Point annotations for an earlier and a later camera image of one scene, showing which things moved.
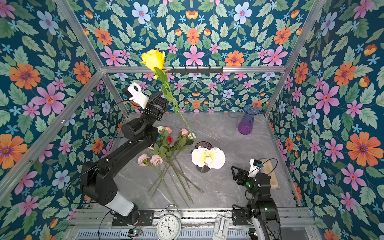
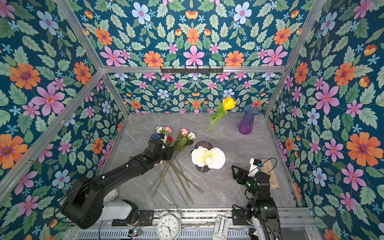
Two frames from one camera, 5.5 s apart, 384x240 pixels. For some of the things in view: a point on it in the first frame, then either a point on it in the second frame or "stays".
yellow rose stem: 155,59 -> 228,103
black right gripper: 241,173 stays
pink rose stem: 183,137 stays
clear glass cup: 232,120 stays
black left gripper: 155,108 -> 169,152
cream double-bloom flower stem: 214,158 stays
